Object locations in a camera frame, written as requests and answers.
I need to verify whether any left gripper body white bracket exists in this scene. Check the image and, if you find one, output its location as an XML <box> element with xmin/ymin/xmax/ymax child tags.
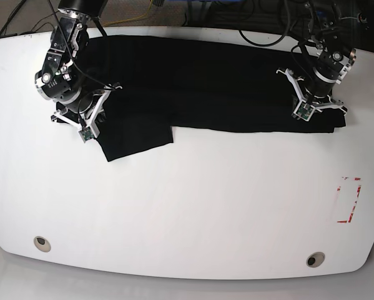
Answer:
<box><xmin>276</xmin><ymin>68</ymin><xmax>348</xmax><ymax>119</ymax></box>

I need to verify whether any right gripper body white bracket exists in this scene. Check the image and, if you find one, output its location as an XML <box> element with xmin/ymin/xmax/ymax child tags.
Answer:
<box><xmin>51</xmin><ymin>83</ymin><xmax>122</xmax><ymax>139</ymax></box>

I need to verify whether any black t-shirt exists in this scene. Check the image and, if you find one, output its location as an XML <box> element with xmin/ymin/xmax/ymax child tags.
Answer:
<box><xmin>55</xmin><ymin>34</ymin><xmax>347</xmax><ymax>163</ymax></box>

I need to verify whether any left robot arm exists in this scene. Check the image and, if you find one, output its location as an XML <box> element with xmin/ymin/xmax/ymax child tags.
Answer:
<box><xmin>277</xmin><ymin>1</ymin><xmax>356</xmax><ymax>122</ymax></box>

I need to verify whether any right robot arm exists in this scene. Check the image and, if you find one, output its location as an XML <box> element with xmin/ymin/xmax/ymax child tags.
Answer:
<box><xmin>34</xmin><ymin>1</ymin><xmax>121</xmax><ymax>142</ymax></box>

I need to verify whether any red tape rectangle marking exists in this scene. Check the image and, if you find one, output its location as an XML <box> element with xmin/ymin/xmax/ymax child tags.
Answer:
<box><xmin>334</xmin><ymin>177</ymin><xmax>362</xmax><ymax>224</ymax></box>

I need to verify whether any left table grommet hole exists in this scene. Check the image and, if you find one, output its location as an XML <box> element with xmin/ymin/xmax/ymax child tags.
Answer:
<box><xmin>34</xmin><ymin>236</ymin><xmax>51</xmax><ymax>253</ymax></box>

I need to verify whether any table grommet hole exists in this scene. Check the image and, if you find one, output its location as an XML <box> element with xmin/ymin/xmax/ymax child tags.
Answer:
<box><xmin>34</xmin><ymin>236</ymin><xmax>51</xmax><ymax>253</ymax></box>
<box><xmin>306</xmin><ymin>252</ymin><xmax>325</xmax><ymax>268</ymax></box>

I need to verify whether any right table grommet hole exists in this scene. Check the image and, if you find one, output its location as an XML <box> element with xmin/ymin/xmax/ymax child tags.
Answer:
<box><xmin>306</xmin><ymin>252</ymin><xmax>325</xmax><ymax>268</ymax></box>

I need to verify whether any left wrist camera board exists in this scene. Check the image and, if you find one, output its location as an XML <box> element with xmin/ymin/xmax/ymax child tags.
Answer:
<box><xmin>293</xmin><ymin>102</ymin><xmax>314</xmax><ymax>122</ymax></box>

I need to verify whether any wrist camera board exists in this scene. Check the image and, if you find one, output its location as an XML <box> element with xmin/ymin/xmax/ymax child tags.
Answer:
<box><xmin>293</xmin><ymin>102</ymin><xmax>314</xmax><ymax>122</ymax></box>
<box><xmin>78</xmin><ymin>127</ymin><xmax>96</xmax><ymax>143</ymax></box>

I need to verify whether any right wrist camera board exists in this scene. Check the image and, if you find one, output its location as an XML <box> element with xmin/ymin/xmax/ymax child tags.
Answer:
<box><xmin>78</xmin><ymin>127</ymin><xmax>96</xmax><ymax>143</ymax></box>

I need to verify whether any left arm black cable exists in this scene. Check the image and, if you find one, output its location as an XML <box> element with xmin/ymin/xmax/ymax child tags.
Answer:
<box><xmin>238</xmin><ymin>0</ymin><xmax>322</xmax><ymax>76</ymax></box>

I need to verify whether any yellow cable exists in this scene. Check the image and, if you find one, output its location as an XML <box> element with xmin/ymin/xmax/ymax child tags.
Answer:
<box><xmin>101</xmin><ymin>0</ymin><xmax>153</xmax><ymax>29</ymax></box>

